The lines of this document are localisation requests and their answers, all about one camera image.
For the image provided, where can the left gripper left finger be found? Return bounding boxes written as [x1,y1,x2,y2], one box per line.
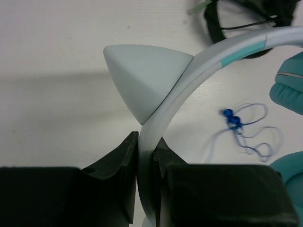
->
[0,131,139,227]

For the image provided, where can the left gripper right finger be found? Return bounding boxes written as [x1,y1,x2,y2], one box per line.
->
[153,139,298,227]

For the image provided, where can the blue headphone cable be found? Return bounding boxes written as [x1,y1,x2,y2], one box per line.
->
[205,103,285,165]

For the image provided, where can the teal cat-ear headphones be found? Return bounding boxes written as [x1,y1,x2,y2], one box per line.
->
[103,26,303,226]

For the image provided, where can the black headphones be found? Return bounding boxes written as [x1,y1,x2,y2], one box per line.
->
[188,0,299,60]

